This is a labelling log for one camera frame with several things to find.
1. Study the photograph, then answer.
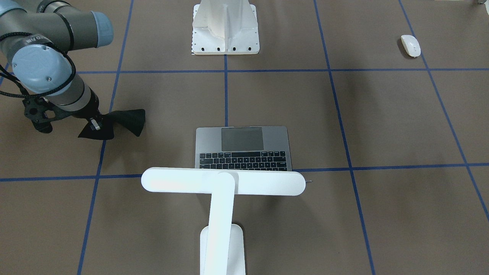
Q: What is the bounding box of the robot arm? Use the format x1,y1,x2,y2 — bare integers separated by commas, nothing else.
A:
1,0,114,138

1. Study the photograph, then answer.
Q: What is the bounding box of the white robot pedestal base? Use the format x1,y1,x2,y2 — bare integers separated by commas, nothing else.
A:
191,0,260,55

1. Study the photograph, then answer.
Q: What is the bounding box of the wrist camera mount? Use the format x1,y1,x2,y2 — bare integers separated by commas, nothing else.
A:
22,97,56,134

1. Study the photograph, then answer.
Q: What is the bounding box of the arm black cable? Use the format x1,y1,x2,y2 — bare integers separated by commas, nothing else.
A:
0,32,77,100

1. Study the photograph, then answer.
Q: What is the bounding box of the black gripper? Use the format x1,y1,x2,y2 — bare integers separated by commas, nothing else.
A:
72,94,103,131

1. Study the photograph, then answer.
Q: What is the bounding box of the black mouse pad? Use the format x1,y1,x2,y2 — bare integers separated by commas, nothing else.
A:
78,108,146,141

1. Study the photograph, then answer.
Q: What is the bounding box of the white computer mouse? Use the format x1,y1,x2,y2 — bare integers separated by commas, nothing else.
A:
400,34,421,58

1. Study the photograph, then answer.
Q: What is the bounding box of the white desk lamp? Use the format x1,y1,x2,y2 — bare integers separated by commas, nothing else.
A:
141,167,306,275

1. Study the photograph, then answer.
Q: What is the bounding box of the grey laptop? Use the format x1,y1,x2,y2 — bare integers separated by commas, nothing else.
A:
194,126,292,171

